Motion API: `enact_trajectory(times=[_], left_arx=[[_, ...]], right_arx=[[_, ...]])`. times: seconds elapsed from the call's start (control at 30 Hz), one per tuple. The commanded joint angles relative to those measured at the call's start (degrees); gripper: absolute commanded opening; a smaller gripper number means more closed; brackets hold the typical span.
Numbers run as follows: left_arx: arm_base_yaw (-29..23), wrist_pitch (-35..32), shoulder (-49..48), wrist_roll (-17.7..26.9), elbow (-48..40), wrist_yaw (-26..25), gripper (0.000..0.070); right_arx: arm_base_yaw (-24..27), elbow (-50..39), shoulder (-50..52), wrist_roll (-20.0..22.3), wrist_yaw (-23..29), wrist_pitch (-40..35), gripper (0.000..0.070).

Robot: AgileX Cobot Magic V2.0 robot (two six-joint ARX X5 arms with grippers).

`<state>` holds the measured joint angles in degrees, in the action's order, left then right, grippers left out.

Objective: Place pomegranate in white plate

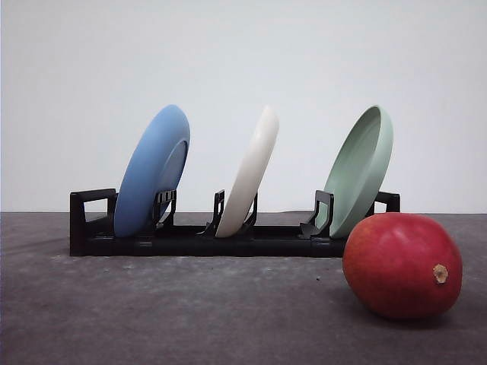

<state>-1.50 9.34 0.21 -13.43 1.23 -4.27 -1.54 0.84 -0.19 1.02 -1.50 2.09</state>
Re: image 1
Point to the white plate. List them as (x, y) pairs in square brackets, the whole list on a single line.
[(243, 192)]

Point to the red pomegranate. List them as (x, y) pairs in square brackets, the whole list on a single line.
[(403, 265)]

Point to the blue plate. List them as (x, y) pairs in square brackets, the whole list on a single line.
[(159, 166)]

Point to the green plate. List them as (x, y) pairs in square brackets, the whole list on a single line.
[(358, 171)]

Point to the black plate rack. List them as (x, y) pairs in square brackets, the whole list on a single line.
[(93, 231)]

